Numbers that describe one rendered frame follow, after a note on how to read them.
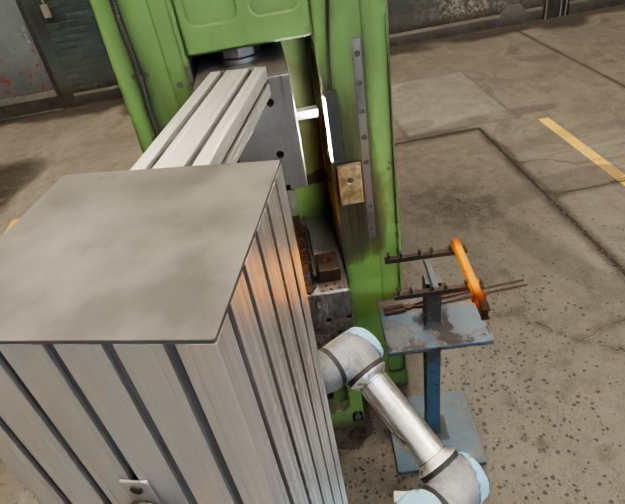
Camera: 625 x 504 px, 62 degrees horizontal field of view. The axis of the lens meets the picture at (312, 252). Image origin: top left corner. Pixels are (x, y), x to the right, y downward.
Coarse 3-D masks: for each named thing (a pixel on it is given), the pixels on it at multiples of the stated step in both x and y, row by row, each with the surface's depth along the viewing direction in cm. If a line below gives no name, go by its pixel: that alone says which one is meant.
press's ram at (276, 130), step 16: (272, 48) 183; (208, 64) 178; (240, 64) 173; (256, 64) 170; (272, 64) 168; (272, 80) 159; (288, 80) 159; (272, 96) 162; (288, 96) 162; (272, 112) 165; (288, 112) 165; (304, 112) 186; (256, 128) 167; (272, 128) 168; (288, 128) 168; (256, 144) 170; (272, 144) 171; (288, 144) 172; (240, 160) 173; (256, 160) 174; (288, 160) 175; (288, 176) 179; (304, 176) 179
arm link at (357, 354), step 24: (360, 336) 139; (336, 360) 135; (360, 360) 136; (360, 384) 136; (384, 384) 135; (384, 408) 133; (408, 408) 133; (408, 432) 130; (432, 432) 132; (432, 456) 128; (456, 456) 128; (432, 480) 126; (456, 480) 124; (480, 480) 125
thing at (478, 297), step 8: (456, 240) 199; (456, 248) 195; (464, 256) 191; (464, 264) 187; (464, 272) 185; (472, 272) 183; (472, 280) 180; (472, 288) 177; (480, 288) 176; (472, 296) 174; (480, 296) 172; (480, 304) 169; (488, 304) 168; (480, 312) 171; (488, 312) 167
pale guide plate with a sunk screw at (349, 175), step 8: (336, 168) 194; (344, 168) 193; (352, 168) 193; (360, 168) 194; (344, 176) 195; (352, 176) 195; (360, 176) 195; (344, 184) 197; (352, 184) 197; (360, 184) 197; (344, 192) 199; (352, 192) 199; (360, 192) 200; (344, 200) 201; (352, 200) 201; (360, 200) 202
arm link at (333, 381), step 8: (320, 352) 137; (320, 360) 135; (328, 360) 134; (328, 368) 134; (336, 368) 134; (328, 376) 133; (336, 376) 134; (328, 384) 134; (336, 384) 134; (328, 392) 136
